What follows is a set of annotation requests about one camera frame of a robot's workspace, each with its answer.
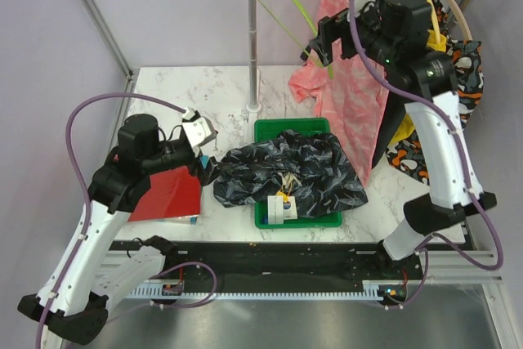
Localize green hanger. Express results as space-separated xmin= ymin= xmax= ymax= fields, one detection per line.
xmin=257 ymin=0 xmax=318 ymax=61

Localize white blue price tag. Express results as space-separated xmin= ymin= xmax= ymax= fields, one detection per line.
xmin=267 ymin=194 xmax=297 ymax=225

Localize dark patterned shorts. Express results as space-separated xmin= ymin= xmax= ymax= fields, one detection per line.
xmin=213 ymin=130 xmax=369 ymax=219

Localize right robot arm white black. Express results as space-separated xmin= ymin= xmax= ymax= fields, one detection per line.
xmin=310 ymin=0 xmax=497 ymax=261

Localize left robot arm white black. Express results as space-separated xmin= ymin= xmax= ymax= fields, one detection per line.
xmin=17 ymin=110 xmax=217 ymax=345

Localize yellow shorts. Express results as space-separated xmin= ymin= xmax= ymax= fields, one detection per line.
xmin=391 ymin=0 xmax=446 ymax=144

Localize camouflage patterned shorts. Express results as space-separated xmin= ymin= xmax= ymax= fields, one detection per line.
xmin=386 ymin=0 xmax=484 ymax=185

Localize red folder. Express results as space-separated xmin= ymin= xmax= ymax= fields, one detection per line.
xmin=127 ymin=167 xmax=201 ymax=225

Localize pink dress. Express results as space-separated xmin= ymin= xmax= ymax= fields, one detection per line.
xmin=288 ymin=0 xmax=389 ymax=195

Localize dark navy garment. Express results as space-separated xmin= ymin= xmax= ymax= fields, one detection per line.
xmin=301 ymin=0 xmax=409 ymax=162

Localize green plastic tray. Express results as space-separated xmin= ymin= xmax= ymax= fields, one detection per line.
xmin=253 ymin=118 xmax=343 ymax=230

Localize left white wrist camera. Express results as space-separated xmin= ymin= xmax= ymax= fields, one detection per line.
xmin=181 ymin=107 xmax=217 ymax=155

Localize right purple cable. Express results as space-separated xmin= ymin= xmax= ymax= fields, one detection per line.
xmin=346 ymin=0 xmax=503 ymax=271

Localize aluminium frame post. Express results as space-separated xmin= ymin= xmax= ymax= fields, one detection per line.
xmin=56 ymin=0 xmax=136 ymax=80

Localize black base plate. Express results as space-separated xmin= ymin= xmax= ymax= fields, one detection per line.
xmin=110 ymin=241 xmax=426 ymax=295

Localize white cable duct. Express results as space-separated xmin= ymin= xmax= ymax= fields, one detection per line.
xmin=125 ymin=281 xmax=405 ymax=302

